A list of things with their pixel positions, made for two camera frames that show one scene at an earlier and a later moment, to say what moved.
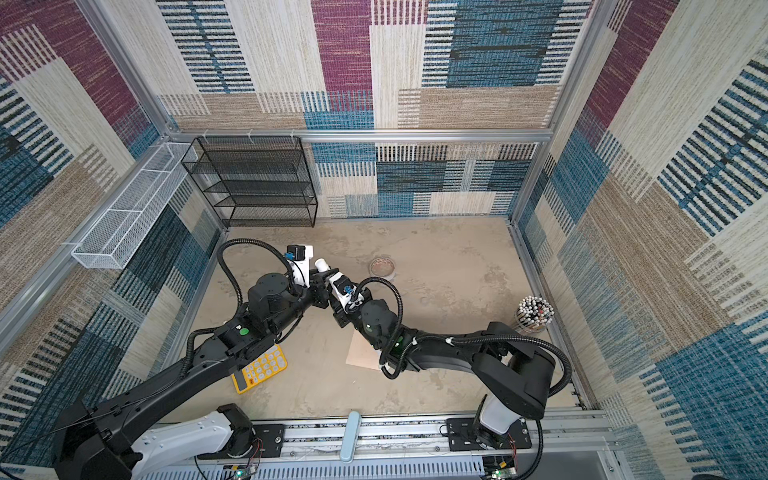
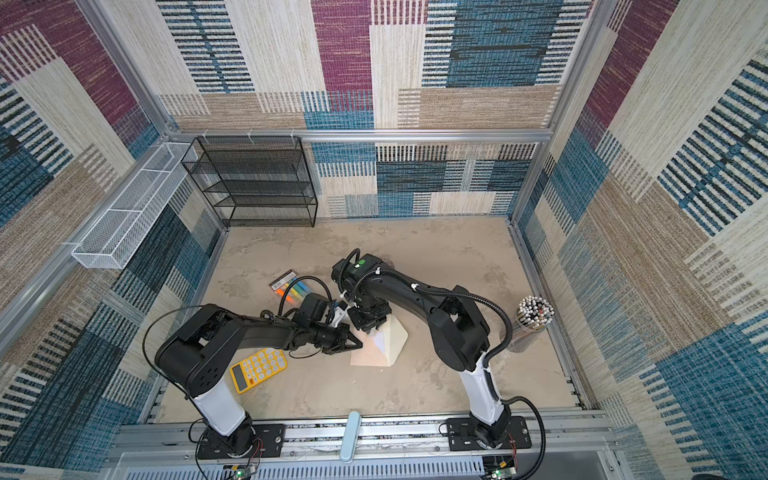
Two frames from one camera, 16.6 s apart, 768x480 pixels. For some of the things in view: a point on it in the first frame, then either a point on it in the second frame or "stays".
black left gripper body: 316,294 -> 328,338
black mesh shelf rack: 255,181 stays
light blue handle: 350,438 stays
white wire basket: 109,242 stays
